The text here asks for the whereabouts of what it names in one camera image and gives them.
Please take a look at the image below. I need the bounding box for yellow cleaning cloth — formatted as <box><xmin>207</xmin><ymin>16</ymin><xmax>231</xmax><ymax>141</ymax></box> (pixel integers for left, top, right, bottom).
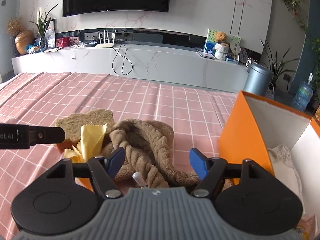
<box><xmin>63</xmin><ymin>124</ymin><xmax>107</xmax><ymax>163</ymax></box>

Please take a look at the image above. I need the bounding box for brown bread-shaped sponge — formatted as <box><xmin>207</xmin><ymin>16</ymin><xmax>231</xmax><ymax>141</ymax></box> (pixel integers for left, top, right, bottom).
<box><xmin>55</xmin><ymin>109</ymin><xmax>115</xmax><ymax>153</ymax></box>

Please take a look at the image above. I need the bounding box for brown braided plush scarf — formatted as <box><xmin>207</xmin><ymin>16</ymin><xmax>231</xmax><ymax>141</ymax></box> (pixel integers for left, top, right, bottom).
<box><xmin>100</xmin><ymin>119</ymin><xmax>233</xmax><ymax>191</ymax></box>

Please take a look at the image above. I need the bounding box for white cotton cloth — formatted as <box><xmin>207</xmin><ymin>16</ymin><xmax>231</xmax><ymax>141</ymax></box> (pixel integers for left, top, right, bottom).
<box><xmin>267</xmin><ymin>144</ymin><xmax>303</xmax><ymax>203</ymax></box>

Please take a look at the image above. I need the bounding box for pink checked tablecloth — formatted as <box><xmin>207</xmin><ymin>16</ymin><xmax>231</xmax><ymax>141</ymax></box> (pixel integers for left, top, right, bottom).
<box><xmin>0</xmin><ymin>71</ymin><xmax>238</xmax><ymax>240</ymax></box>

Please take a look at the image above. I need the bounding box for orange cardboard box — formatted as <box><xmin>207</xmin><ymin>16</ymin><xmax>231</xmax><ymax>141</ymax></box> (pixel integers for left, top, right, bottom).
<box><xmin>219</xmin><ymin>91</ymin><xmax>319</xmax><ymax>229</ymax></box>

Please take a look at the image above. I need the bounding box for red gift box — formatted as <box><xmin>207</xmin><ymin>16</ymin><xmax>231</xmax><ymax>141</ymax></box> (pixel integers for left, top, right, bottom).
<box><xmin>56</xmin><ymin>37</ymin><xmax>69</xmax><ymax>48</ymax></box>

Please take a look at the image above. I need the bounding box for small woven basket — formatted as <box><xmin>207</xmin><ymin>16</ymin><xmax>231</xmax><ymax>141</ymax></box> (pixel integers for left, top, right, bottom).
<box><xmin>265</xmin><ymin>83</ymin><xmax>275</xmax><ymax>100</ymax></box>

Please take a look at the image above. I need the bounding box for golden round vase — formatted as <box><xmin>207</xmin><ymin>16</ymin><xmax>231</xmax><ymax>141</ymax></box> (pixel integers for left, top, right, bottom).
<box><xmin>15</xmin><ymin>30</ymin><xmax>34</xmax><ymax>55</ymax></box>

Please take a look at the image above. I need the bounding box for grey metal trash bin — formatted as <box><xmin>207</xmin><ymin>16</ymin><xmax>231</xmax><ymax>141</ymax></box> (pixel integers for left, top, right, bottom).
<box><xmin>243</xmin><ymin>63</ymin><xmax>273</xmax><ymax>96</ymax></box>

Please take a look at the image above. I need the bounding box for white wifi router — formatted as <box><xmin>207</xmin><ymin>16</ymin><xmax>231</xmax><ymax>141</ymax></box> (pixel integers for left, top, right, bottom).
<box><xmin>95</xmin><ymin>30</ymin><xmax>117</xmax><ymax>48</ymax></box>

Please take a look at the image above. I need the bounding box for white marble TV console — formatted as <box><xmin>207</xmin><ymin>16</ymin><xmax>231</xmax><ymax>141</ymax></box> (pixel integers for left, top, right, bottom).
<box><xmin>11</xmin><ymin>44</ymin><xmax>248</xmax><ymax>93</ymax></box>

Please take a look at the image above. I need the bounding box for potted green grass plant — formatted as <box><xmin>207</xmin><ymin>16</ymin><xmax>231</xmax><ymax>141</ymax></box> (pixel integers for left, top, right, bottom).
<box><xmin>29</xmin><ymin>4</ymin><xmax>58</xmax><ymax>52</ymax></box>

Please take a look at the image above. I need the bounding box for blue water bottle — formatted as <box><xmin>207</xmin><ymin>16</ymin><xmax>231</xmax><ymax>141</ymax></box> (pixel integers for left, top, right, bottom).
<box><xmin>292</xmin><ymin>73</ymin><xmax>313</xmax><ymax>111</ymax></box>

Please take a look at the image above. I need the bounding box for white knitted pot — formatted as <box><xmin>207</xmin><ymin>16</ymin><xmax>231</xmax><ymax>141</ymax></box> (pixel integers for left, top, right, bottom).
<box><xmin>214</xmin><ymin>43</ymin><xmax>229</xmax><ymax>61</ymax></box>

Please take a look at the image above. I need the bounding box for floor plant with long leaves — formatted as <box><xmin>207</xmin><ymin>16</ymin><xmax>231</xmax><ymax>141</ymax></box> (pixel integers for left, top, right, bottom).
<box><xmin>260</xmin><ymin>40</ymin><xmax>300</xmax><ymax>90</ymax></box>

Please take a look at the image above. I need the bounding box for white round hand fan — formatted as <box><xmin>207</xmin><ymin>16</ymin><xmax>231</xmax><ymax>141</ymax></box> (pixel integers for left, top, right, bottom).
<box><xmin>229</xmin><ymin>40</ymin><xmax>241</xmax><ymax>55</ymax></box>

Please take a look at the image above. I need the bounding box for green picture book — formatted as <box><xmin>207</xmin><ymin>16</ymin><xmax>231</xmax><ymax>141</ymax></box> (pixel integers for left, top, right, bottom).
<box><xmin>203</xmin><ymin>28</ymin><xmax>216</xmax><ymax>55</ymax></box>

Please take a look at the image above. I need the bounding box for brown teddy bear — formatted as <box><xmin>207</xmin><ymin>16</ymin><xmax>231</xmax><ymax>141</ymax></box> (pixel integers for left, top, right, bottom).
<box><xmin>214</xmin><ymin>31</ymin><xmax>227</xmax><ymax>43</ymax></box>

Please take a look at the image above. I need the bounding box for ivy on cabinet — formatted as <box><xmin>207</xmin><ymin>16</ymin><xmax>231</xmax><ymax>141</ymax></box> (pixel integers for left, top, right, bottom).
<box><xmin>309</xmin><ymin>38</ymin><xmax>320</xmax><ymax>102</ymax></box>

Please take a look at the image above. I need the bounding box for hanging ivy plant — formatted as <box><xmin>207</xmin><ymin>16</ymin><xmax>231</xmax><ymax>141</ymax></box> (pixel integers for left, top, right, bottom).
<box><xmin>281</xmin><ymin>0</ymin><xmax>308</xmax><ymax>34</ymax></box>

